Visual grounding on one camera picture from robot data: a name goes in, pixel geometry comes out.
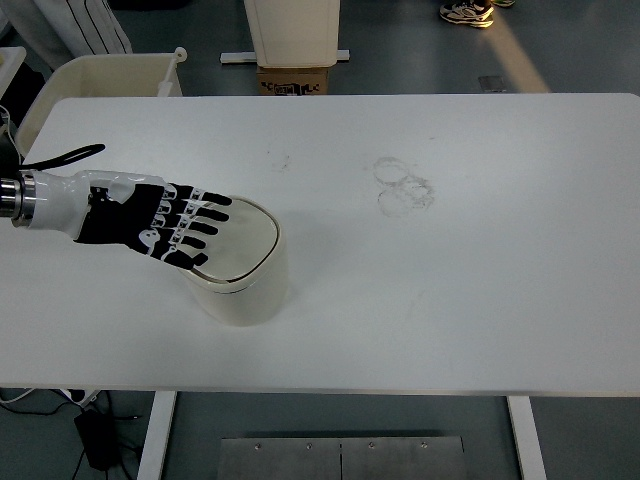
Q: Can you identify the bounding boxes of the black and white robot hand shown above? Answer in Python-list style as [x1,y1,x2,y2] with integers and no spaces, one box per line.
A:
[33,168,234,272]

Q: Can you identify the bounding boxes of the small cream lidded trash bin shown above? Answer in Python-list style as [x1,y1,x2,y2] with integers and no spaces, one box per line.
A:
[182,196,290,328]

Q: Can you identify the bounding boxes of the large white plastic bin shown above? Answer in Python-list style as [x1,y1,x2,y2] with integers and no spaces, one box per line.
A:
[242,0,342,69]

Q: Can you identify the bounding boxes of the cream plastic crate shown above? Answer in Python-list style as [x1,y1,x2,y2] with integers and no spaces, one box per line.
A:
[14,53,185,156]

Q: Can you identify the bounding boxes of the white plastic scoop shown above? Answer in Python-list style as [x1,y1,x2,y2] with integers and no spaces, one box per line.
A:
[157,46,189,97]

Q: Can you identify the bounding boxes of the white power strip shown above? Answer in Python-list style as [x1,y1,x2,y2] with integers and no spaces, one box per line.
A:
[59,388,99,404]

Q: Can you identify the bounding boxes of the white side shelf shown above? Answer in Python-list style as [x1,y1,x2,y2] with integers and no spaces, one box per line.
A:
[0,46,27,99]

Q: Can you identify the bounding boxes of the white fabric with black stripes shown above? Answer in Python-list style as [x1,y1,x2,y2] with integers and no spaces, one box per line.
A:
[0,0,134,71]

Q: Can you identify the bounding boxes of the white metal foot bar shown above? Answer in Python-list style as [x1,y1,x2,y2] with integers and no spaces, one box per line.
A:
[220,48,352,65]

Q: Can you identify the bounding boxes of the brown cardboard box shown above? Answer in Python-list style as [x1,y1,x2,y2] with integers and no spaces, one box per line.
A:
[257,66,331,96]

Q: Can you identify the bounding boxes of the black power adapter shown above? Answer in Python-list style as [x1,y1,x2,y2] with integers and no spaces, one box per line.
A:
[73,407,124,471]

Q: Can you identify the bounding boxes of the white table leg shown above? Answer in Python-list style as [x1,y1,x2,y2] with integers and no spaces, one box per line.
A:
[507,396,549,480]
[135,391,179,480]

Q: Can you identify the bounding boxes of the grey metal plate with screws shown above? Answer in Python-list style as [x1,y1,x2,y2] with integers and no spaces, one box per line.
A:
[220,436,467,480]

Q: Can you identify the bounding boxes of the white cable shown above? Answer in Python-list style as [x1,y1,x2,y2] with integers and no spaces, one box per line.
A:
[0,387,39,405]

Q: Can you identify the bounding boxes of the black cable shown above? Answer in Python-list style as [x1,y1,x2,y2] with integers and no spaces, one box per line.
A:
[0,389,146,480]

